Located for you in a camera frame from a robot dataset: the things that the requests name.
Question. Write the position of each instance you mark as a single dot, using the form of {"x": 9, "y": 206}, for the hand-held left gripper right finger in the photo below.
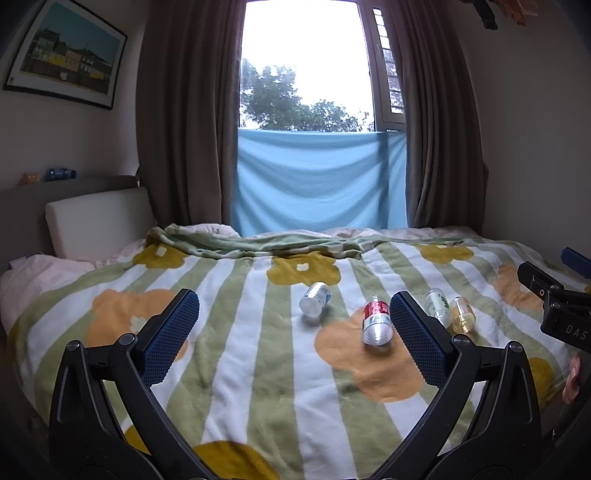
{"x": 418, "y": 344}

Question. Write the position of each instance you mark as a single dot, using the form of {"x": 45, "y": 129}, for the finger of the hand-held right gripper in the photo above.
{"x": 538, "y": 279}
{"x": 576, "y": 259}

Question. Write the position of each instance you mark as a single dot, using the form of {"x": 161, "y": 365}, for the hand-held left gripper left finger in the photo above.
{"x": 170, "y": 344}

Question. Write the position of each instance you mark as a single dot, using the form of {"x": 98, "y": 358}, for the red label clear cup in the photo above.
{"x": 376, "y": 322}

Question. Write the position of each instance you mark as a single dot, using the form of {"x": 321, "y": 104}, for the green print clear cup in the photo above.
{"x": 438, "y": 307}

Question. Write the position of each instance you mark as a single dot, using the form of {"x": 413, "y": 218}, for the amber clear cup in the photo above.
{"x": 462, "y": 316}

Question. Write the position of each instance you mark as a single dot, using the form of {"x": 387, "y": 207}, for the white and blue cup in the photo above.
{"x": 315, "y": 299}

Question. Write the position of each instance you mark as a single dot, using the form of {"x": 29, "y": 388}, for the person's right hand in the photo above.
{"x": 572, "y": 381}

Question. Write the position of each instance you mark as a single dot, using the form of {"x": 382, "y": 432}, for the striped floral blanket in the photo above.
{"x": 277, "y": 369}

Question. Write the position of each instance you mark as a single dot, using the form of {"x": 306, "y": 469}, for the white pillow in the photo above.
{"x": 99, "y": 221}

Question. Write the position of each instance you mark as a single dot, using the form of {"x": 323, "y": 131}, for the light blue cloth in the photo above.
{"x": 318, "y": 184}

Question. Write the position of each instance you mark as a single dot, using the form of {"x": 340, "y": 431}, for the brown curtain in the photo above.
{"x": 434, "y": 115}
{"x": 189, "y": 115}

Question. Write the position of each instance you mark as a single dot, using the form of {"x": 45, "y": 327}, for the grey headboard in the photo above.
{"x": 18, "y": 217}

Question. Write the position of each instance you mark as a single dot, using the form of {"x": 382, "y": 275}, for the blue plastic item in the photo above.
{"x": 60, "y": 173}

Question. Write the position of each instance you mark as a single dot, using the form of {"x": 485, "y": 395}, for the small orange item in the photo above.
{"x": 32, "y": 178}

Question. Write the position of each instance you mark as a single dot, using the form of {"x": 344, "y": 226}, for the open window sash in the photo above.
{"x": 390, "y": 83}

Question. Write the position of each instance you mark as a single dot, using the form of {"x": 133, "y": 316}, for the orange hanging item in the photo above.
{"x": 515, "y": 11}

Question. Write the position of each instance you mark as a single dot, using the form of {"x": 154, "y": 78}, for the dark hanging item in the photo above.
{"x": 485, "y": 14}

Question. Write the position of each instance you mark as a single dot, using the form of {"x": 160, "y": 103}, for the tree outside window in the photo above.
{"x": 286, "y": 101}

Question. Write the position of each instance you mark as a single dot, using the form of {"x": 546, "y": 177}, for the framed wall picture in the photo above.
{"x": 69, "y": 48}

